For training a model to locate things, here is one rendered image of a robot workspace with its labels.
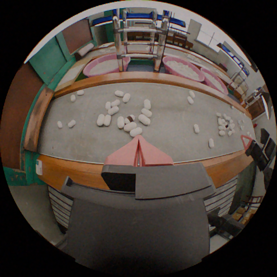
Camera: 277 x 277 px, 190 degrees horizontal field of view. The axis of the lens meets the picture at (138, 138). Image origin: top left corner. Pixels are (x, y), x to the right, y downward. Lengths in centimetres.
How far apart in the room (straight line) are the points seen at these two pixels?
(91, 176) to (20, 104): 45
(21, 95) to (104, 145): 47
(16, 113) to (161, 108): 60
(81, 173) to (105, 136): 13
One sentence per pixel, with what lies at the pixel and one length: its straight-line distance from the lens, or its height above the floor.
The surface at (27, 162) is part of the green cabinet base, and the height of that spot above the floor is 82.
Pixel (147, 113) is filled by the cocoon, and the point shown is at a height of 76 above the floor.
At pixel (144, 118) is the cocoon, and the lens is 25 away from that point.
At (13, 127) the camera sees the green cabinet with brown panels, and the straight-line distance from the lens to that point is 48.
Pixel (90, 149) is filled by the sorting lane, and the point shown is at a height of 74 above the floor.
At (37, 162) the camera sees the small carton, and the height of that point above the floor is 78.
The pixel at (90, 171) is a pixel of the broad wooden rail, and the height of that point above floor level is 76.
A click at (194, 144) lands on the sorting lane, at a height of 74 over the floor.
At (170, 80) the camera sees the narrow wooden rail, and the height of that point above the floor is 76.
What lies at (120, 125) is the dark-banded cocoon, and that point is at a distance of 24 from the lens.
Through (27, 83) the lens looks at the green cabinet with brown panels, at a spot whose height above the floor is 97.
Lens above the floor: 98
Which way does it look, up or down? 75 degrees down
